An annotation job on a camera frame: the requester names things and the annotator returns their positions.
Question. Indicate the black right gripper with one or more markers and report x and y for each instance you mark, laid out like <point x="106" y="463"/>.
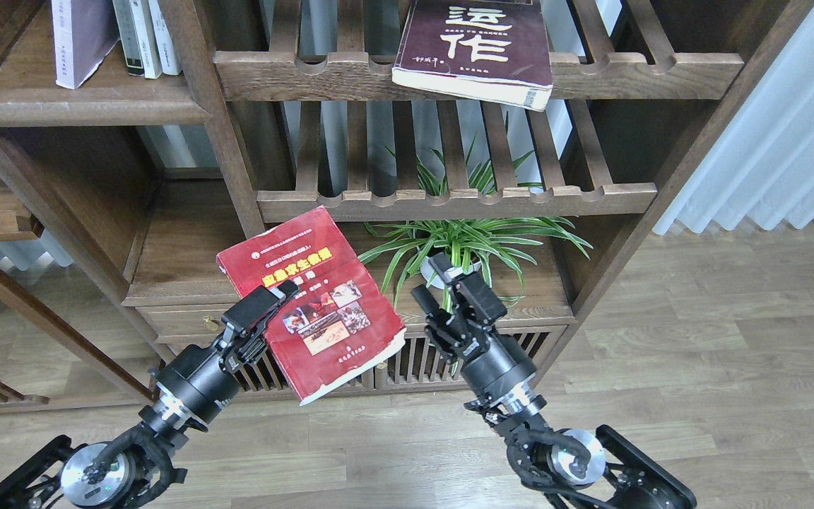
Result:
<point x="494" y="366"/>

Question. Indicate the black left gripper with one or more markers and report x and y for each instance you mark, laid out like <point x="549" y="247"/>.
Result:
<point x="200" y="382"/>

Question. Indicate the red paperback book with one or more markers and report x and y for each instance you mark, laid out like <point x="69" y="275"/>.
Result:
<point x="338" y="325"/>

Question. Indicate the large maroon book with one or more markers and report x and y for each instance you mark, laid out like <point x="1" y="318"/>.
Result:
<point x="483" y="50"/>

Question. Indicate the white lavender paperback book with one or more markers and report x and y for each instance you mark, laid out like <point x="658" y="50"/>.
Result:
<point x="84" y="34"/>

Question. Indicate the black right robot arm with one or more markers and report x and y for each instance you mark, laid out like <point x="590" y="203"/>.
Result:
<point x="570" y="467"/>

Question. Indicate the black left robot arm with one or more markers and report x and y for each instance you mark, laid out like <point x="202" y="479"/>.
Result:
<point x="136" y="468"/>

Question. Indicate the brass drawer knob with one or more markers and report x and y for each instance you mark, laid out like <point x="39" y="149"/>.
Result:
<point x="211" y="324"/>

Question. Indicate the white plant pot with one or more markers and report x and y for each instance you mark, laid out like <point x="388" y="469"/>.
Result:
<point x="433" y="278"/>

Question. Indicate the green spider plant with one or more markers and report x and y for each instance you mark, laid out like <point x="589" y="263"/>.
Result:
<point x="466" y="242"/>

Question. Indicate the dark wooden bookshelf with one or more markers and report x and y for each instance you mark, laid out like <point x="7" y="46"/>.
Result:
<point x="143" y="180"/>

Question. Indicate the white upright book right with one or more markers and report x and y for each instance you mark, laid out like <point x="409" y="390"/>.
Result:
<point x="168" y="59"/>

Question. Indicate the white upright book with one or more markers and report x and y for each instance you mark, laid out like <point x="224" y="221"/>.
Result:
<point x="138" y="38"/>
<point x="168" y="59"/>

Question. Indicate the white upright book left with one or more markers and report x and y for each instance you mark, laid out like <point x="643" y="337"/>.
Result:
<point x="138" y="38"/>

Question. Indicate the white pleated curtain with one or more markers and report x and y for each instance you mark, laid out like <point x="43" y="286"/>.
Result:
<point x="762" y="166"/>

